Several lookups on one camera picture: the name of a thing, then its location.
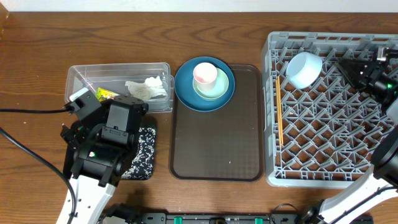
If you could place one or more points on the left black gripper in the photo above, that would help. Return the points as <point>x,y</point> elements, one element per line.
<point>73,134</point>

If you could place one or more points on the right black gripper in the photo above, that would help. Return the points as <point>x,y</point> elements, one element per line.
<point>376,71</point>

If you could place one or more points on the yellow snack wrapper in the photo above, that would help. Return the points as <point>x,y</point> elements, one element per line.
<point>103,94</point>

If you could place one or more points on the white tissue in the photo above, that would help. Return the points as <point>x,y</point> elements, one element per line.
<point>151,88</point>

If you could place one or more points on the light blue bowl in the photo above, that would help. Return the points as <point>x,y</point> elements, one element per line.
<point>304,69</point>

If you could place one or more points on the white rice grains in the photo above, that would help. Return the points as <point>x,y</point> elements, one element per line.
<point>142,166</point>

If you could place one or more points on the wooden chopstick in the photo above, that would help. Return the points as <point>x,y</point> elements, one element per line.
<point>280,124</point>
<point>278,109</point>

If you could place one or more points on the pink plastic cup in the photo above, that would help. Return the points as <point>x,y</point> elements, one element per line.
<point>204,76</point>

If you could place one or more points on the light green small plate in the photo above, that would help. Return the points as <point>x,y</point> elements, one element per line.
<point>220,88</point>

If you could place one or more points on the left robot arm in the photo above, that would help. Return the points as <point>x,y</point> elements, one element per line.
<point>101,146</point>

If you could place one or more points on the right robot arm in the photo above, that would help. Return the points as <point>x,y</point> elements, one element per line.
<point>379,182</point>

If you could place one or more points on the clear plastic waste bin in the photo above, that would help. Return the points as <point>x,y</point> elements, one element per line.
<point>113,77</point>

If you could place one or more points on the grey plastic dishwasher rack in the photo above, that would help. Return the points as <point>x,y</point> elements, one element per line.
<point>322,136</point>

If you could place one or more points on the black plastic tray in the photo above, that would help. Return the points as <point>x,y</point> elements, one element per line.
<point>75,135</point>

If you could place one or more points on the dark blue round plate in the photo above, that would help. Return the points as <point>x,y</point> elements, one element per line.
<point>184,85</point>

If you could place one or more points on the brown plastic serving tray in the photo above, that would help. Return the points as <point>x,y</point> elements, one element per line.
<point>226,144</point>

